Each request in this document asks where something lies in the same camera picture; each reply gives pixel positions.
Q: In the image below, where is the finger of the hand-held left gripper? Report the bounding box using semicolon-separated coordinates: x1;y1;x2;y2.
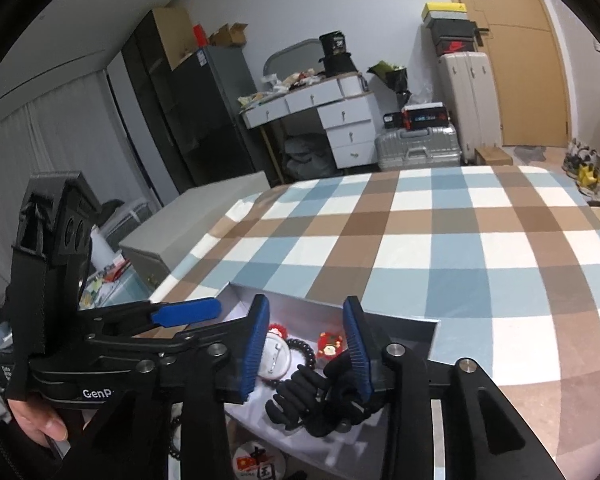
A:
80;297;224;335
87;316;253;359

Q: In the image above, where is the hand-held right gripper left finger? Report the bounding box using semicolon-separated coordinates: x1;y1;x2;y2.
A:
75;294;272;480

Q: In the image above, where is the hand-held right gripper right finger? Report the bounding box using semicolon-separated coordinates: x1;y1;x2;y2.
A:
342;296;566;480

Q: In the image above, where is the white round pin badge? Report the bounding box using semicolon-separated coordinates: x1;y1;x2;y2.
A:
260;332;294;382

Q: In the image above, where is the red white round badge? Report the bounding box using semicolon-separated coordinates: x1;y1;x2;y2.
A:
317;332;344;359
232;441;287;480

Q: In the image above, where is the black bead bracelet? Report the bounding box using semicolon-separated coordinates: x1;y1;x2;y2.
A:
169;400;186;462
285;338;316;369

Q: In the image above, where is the silver cardboard box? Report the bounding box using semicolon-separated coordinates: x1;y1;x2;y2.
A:
215;282;441;480

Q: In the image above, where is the person's left hand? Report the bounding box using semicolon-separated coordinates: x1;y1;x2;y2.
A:
7;396;69;449

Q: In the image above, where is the glass side table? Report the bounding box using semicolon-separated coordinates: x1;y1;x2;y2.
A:
77;262;156;312

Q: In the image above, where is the white cylinder bottle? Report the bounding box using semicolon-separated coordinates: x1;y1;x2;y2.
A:
89;227;116;274

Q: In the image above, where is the grey ottoman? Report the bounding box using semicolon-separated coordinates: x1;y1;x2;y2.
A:
119;171;271;289

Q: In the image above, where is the grey mattress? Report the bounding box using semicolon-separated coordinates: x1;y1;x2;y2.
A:
102;199;153;241

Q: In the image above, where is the checked tablecloth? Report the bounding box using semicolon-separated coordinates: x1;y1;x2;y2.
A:
152;165;600;480

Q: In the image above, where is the white curtain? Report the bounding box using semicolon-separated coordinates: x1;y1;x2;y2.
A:
0;70;164;292

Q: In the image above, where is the grey bag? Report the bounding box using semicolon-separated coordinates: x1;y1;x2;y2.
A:
283;135;337;184

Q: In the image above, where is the dark grey refrigerator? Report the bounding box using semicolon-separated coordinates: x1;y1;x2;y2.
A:
170;45;276;192

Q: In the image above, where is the black wardrobe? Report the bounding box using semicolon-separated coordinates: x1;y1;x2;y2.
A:
122;10;202;206

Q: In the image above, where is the silver suitcase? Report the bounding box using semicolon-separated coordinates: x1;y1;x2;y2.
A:
375;124;464;171

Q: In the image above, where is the white desk with drawers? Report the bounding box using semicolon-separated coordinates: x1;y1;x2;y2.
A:
241;72;381;187

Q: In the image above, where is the small wooden box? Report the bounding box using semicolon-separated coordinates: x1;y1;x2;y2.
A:
475;146;514;167

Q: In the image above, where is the black box with red edge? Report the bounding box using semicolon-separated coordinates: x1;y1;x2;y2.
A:
401;102;451;131

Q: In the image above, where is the grey floor mat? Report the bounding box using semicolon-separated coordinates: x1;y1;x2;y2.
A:
512;145;549;161

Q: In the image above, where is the clear plastic bag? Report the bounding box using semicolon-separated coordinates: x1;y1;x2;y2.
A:
411;85;439;112

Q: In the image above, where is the white suitcase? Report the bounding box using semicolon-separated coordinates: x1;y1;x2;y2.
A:
437;51;502;164

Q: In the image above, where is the flat cardboard sheet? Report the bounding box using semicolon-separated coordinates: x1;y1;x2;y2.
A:
152;7;196;71

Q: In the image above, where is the open cardboard box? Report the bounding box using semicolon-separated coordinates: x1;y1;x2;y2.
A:
209;22;250;49

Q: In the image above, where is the black wrapped flower bouquet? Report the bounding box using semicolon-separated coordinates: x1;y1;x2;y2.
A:
367;60;411;107

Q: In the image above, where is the black bag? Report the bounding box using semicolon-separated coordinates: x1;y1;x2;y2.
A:
317;52;361;77

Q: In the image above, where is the pile of shoes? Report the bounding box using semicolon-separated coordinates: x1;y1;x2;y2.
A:
562;137;600;199

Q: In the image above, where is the black printed box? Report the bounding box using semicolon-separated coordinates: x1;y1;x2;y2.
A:
319;31;347;59

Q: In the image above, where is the black red shoe box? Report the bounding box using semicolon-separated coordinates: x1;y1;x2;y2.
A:
432;35;479;56

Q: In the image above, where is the wooden door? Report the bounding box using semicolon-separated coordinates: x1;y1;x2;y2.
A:
432;0;572;149

